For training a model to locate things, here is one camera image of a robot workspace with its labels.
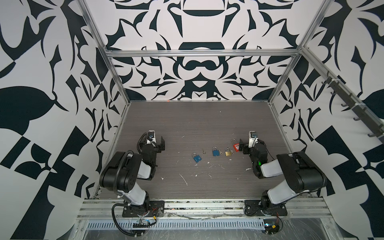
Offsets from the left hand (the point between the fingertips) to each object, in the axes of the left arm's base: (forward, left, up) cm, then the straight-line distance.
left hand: (152, 135), depth 91 cm
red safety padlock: (-6, -51, -6) cm, 52 cm away
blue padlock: (-11, -26, -9) cm, 30 cm away
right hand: (-2, -59, -2) cm, 59 cm away
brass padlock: (-9, -46, -9) cm, 47 cm away
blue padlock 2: (-8, -38, -9) cm, 40 cm away
